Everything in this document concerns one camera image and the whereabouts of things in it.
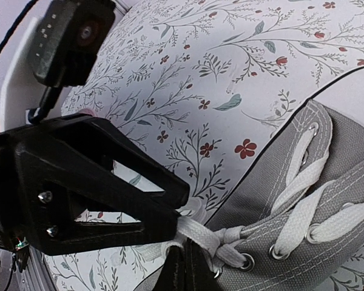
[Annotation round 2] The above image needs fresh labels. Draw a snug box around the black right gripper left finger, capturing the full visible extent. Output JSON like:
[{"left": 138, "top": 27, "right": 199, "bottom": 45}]
[{"left": 159, "top": 246, "right": 185, "bottom": 291}]

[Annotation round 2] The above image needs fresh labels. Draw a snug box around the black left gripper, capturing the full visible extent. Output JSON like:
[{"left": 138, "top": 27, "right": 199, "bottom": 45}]
[{"left": 0, "top": 114, "right": 189, "bottom": 255}]

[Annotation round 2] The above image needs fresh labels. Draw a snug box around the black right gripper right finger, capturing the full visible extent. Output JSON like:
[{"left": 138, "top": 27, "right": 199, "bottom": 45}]
[{"left": 186, "top": 240, "right": 221, "bottom": 291}]

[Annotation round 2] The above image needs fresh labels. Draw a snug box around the grey sneaker with red sole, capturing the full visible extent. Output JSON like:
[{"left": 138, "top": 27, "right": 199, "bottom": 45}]
[{"left": 133, "top": 65, "right": 364, "bottom": 291}]

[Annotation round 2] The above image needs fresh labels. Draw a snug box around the floral patterned table mat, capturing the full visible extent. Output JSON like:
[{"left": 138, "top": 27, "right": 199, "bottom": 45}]
[{"left": 47, "top": 1, "right": 364, "bottom": 290}]

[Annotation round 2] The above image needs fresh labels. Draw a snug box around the aluminium front rail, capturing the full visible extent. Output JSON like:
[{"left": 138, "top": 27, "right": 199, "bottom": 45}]
[{"left": 0, "top": 247, "right": 58, "bottom": 291}]

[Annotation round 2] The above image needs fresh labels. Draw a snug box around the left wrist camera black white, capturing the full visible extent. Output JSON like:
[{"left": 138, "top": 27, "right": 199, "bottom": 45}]
[{"left": 0, "top": 1, "right": 116, "bottom": 132}]

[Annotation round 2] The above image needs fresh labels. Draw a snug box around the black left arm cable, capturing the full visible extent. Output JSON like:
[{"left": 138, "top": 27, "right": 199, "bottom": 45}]
[{"left": 0, "top": 0, "right": 40, "bottom": 70}]

